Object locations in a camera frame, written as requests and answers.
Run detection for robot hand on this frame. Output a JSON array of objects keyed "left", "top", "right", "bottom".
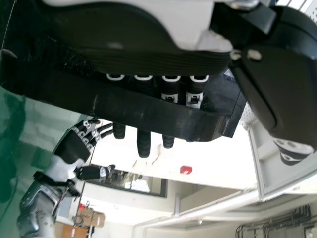
[
  {"left": 33, "top": 119, "right": 117, "bottom": 197},
  {"left": 22, "top": 0, "right": 317, "bottom": 166}
]

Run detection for black oven with glass door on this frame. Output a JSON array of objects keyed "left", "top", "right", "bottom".
[{"left": 0, "top": 14, "right": 248, "bottom": 144}]

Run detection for dark framed window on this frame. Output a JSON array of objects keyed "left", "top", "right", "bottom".
[{"left": 85, "top": 168, "right": 168, "bottom": 198}]

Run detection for cardboard box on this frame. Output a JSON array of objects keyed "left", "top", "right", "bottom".
[
  {"left": 55, "top": 221, "right": 89, "bottom": 238},
  {"left": 78, "top": 209, "right": 106, "bottom": 228}
]

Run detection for white perforated panel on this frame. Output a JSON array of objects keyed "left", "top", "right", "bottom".
[{"left": 239, "top": 101, "right": 256, "bottom": 124}]

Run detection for whiteboard with aluminium frame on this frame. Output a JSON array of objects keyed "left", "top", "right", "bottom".
[{"left": 244, "top": 119, "right": 317, "bottom": 201}]

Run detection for grey wall conduits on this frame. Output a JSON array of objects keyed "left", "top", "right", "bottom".
[{"left": 235, "top": 203, "right": 317, "bottom": 238}]

